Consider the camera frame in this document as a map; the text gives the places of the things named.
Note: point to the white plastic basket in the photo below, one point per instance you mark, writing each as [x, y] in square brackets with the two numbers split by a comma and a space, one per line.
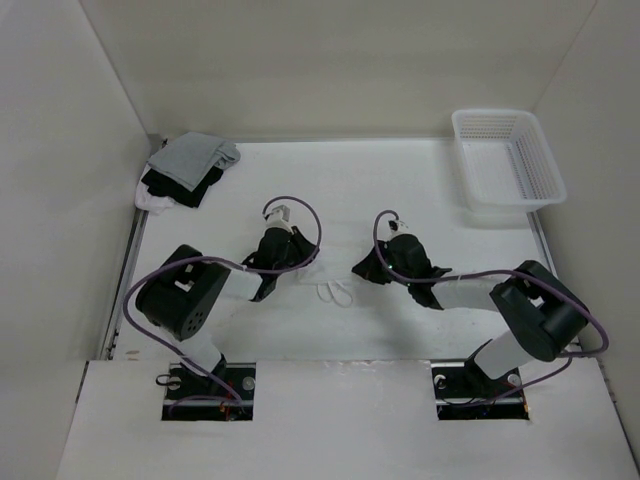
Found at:
[505, 162]

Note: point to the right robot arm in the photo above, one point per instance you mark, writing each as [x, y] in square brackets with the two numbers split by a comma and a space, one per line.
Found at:
[537, 309]

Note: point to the folded grey tank top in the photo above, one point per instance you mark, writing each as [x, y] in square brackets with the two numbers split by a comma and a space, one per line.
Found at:
[189, 158]

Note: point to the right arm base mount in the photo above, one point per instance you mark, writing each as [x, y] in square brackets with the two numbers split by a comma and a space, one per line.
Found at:
[460, 395]

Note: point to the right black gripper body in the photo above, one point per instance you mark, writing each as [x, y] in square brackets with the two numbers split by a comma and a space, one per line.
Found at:
[386, 254]

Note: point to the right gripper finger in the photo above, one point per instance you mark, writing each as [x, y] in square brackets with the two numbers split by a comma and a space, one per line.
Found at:
[423, 295]
[371, 270]

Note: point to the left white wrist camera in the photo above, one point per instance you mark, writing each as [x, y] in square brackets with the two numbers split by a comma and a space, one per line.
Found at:
[278, 217]

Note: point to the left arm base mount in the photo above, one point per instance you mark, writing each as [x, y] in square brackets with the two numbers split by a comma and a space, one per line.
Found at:
[189, 397]

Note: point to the folded white tank top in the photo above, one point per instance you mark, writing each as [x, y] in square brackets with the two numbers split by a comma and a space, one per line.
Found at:
[154, 205]

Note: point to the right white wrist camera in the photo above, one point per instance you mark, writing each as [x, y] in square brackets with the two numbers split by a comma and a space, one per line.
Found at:
[398, 227]

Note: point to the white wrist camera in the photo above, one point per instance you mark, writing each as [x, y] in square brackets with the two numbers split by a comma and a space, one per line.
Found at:
[398, 227]
[278, 217]

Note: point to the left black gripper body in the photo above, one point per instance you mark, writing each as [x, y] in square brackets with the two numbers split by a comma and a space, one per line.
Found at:
[288, 262]

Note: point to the folded black tank top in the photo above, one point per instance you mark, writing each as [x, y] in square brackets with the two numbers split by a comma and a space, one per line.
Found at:
[159, 185]

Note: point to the white tank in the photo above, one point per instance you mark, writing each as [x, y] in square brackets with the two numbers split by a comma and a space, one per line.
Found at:
[154, 205]
[330, 274]

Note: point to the metal table edge rail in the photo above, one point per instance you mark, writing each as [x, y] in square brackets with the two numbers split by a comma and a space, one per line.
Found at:
[110, 322]

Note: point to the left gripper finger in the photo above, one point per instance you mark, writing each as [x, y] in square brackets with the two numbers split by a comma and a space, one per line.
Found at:
[304, 251]
[267, 286]

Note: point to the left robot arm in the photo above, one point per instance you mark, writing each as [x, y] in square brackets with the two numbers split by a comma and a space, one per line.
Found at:
[179, 301]

